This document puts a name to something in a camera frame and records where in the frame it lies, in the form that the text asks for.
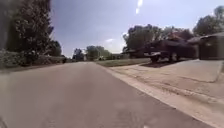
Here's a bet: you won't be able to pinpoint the distant trees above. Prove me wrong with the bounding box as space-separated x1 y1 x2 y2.
71 45 113 62

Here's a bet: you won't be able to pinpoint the hedge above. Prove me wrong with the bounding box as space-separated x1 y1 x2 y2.
0 49 66 69

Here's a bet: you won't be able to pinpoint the grass strip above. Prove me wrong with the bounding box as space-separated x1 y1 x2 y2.
0 63 64 74

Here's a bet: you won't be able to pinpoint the dark pickup truck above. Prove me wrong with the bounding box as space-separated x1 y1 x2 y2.
143 39 198 64

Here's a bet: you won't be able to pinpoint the large dark tree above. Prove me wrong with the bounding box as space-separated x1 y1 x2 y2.
0 0 56 64

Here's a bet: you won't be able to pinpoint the grey asphalt road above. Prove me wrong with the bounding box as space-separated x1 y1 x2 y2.
0 61 214 128

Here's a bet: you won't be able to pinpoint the pale concrete kerb strip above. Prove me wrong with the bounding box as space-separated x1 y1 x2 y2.
99 64 224 128

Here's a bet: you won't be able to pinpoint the pale concrete driveway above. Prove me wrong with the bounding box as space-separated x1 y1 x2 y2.
109 59 224 101

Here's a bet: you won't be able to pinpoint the green grass lawn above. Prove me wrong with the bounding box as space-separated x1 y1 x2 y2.
94 57 152 68

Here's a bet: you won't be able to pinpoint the group of trees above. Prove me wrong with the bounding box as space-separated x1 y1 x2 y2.
121 23 194 53

